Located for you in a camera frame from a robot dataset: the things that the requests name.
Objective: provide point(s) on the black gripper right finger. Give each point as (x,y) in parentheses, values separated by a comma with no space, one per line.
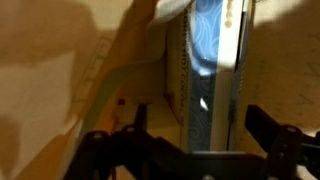
(286,146)

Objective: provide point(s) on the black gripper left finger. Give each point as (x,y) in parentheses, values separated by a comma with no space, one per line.
(99,153)

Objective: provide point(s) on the blue white cocoa box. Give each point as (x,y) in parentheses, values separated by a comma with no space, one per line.
(206,47)

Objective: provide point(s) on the white canvas tote bag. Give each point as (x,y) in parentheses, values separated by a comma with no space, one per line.
(65,64)

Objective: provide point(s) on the tan cardboard box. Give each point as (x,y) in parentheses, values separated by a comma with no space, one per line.
(161,121)

